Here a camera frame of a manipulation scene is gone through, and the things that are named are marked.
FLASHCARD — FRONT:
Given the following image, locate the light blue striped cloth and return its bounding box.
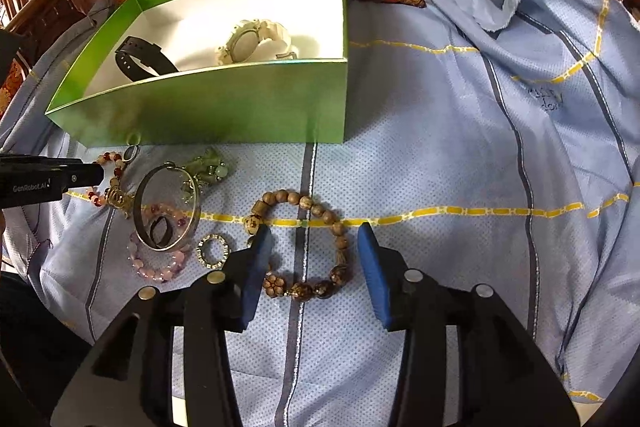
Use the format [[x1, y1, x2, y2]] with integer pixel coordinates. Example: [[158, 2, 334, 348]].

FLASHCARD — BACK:
[[0, 0, 640, 427]]

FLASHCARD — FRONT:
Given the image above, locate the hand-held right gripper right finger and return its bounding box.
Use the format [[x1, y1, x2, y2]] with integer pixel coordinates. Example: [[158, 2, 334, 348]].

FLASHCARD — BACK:
[[356, 222, 581, 427]]

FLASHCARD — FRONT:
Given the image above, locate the rhinestone ring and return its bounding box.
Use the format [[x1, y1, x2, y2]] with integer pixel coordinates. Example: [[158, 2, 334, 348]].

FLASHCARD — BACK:
[[197, 233, 231, 269]]

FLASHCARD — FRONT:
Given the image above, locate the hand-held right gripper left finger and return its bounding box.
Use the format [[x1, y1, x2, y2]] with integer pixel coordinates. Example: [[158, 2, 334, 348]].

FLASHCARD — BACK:
[[50, 223, 273, 427]]

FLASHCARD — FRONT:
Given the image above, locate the person's dark clothing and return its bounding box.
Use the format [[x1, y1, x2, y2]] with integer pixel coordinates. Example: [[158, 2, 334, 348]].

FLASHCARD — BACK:
[[0, 269, 103, 427]]

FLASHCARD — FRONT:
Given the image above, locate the small red patterned cushion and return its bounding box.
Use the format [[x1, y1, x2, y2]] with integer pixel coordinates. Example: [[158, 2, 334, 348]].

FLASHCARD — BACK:
[[0, 59, 27, 120]]

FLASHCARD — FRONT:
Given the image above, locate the pink bead bracelet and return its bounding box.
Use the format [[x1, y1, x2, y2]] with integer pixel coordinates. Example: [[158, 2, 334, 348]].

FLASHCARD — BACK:
[[129, 229, 193, 283]]

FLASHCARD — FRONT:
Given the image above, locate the white watch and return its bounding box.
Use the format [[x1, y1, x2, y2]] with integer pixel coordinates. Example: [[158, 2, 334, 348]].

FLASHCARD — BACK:
[[215, 19, 301, 66]]

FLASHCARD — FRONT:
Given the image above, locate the black watch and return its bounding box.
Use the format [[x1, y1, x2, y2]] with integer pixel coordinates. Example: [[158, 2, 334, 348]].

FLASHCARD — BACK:
[[114, 36, 181, 82]]

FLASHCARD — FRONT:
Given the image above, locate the silver bangle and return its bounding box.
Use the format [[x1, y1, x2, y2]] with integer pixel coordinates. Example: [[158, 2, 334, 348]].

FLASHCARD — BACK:
[[132, 163, 203, 252]]

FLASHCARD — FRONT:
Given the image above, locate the small black ring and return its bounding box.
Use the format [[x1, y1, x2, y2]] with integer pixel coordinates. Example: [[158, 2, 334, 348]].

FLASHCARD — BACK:
[[149, 216, 172, 250]]

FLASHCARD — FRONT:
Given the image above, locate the red and white bead bracelet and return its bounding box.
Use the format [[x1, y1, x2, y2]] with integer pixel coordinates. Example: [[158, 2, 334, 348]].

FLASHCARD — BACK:
[[86, 133, 142, 220]]

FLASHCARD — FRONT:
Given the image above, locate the brown wooden bead bracelet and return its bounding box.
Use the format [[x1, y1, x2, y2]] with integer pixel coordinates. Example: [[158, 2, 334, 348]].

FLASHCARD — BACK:
[[246, 189, 353, 300]]

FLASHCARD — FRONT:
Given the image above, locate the green cardboard box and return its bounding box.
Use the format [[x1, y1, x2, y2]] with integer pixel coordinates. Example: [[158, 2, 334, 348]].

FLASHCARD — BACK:
[[45, 0, 349, 146]]

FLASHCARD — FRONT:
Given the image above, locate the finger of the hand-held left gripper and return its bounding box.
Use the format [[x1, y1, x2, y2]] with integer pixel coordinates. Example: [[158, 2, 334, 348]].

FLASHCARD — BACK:
[[61, 158, 104, 188]]

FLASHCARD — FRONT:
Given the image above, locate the jade green charm bracelet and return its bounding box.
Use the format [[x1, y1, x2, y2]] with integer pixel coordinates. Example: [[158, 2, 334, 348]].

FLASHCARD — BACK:
[[177, 148, 234, 206]]

